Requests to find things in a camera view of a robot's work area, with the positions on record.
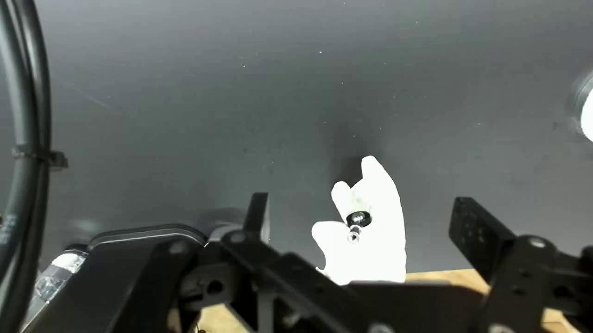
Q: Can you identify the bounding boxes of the white round object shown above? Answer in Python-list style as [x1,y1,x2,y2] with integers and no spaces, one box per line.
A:
[568,73,593,148]

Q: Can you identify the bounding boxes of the thick black cable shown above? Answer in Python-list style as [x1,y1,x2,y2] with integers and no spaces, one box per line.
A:
[0,0,54,333]

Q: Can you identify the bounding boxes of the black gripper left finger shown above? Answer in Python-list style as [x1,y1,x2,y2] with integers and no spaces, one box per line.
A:
[151,191,373,333]

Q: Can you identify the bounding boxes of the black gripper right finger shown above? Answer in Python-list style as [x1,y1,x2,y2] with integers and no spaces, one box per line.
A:
[449,197,593,333]

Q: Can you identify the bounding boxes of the black zip tie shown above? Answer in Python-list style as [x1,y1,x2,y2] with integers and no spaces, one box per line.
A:
[12,147,71,171]

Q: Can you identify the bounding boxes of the black rounded plastic housing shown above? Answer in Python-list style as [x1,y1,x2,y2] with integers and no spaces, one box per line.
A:
[36,224,212,333]

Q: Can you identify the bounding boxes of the grey cylinder with label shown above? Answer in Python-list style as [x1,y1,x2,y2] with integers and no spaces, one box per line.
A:
[23,245,89,333]

